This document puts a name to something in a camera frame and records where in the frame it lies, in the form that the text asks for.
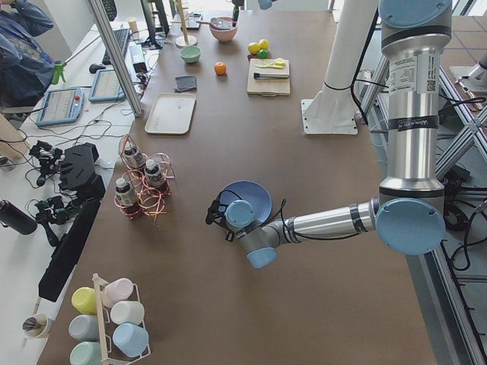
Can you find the yellow cup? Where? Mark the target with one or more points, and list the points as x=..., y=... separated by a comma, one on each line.
x=84, y=300

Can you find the orange fruit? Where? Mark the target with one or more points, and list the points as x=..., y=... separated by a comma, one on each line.
x=220, y=68

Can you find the green clamp tool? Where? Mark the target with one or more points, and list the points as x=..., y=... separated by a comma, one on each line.
x=58, y=72

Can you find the grey cup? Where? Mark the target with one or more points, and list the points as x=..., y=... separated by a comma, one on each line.
x=84, y=328

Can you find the upper whole lemon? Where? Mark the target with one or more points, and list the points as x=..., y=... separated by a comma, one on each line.
x=264, y=44

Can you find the blue round plate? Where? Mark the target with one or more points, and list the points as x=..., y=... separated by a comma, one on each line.
x=251, y=192

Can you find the copper wire bottle rack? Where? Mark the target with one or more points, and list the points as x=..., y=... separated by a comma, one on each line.
x=150, y=199

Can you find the pink cup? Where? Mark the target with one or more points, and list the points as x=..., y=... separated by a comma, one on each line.
x=118, y=290

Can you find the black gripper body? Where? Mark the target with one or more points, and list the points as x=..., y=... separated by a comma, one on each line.
x=211, y=213
x=235, y=14

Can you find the paper cup with utensils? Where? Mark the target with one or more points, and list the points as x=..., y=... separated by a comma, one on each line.
x=36, y=326

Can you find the black computer mouse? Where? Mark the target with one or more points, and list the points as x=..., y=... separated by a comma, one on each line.
x=94, y=68

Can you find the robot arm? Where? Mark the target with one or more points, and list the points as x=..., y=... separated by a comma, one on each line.
x=263, y=4
x=408, y=212

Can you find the upper lemon slice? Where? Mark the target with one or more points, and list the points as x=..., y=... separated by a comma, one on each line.
x=268, y=62

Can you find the lower whole lemon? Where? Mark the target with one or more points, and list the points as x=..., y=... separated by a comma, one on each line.
x=253, y=48

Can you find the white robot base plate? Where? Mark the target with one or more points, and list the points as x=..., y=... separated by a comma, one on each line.
x=328, y=117

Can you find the black water bottle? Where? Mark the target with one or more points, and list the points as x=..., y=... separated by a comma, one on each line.
x=13, y=217

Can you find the wooden stand with round base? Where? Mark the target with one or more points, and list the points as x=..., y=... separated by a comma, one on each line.
x=186, y=39

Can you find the grey folded cloth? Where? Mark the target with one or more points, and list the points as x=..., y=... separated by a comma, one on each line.
x=185, y=83

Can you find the steel muddler black tip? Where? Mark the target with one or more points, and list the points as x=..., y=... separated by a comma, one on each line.
x=271, y=76

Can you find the metal ice scoop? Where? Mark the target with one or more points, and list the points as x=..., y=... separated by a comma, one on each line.
x=218, y=23

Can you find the aluminium frame post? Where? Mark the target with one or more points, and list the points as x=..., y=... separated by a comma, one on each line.
x=117, y=59

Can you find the yellow plastic knife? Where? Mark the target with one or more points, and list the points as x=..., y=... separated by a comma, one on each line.
x=276, y=66

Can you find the whole lemon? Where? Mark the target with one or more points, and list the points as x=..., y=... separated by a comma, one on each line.
x=264, y=44
x=253, y=48

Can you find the white cup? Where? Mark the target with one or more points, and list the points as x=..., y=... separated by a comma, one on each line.
x=127, y=311

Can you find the light blue cup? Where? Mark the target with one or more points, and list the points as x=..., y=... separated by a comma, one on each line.
x=131, y=339

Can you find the front tea bottle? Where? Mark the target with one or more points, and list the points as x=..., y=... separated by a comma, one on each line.
x=127, y=199

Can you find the cream rabbit tray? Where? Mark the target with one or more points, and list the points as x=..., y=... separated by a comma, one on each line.
x=171, y=114

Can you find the mint green cup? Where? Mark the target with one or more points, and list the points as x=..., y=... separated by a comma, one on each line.
x=86, y=353

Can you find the right teach pendant tablet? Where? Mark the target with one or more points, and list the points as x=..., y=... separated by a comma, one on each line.
x=106, y=88

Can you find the pink bowl of ice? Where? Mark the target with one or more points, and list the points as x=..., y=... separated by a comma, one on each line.
x=224, y=35

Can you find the teach pendant tablet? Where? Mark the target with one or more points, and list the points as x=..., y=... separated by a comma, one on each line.
x=61, y=106
x=106, y=88

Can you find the mint green bowl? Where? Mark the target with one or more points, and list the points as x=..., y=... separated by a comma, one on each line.
x=190, y=54

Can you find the right rear tea bottle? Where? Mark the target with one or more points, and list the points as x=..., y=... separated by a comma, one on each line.
x=134, y=157

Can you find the green lime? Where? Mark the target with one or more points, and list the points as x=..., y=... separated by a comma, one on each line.
x=263, y=54

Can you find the wooden cutting board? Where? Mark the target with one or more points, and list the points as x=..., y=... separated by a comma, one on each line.
x=268, y=87

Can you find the left teach pendant tablet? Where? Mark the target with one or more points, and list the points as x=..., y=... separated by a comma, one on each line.
x=61, y=106

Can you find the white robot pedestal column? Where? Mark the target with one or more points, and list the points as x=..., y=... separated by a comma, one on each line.
x=355, y=21

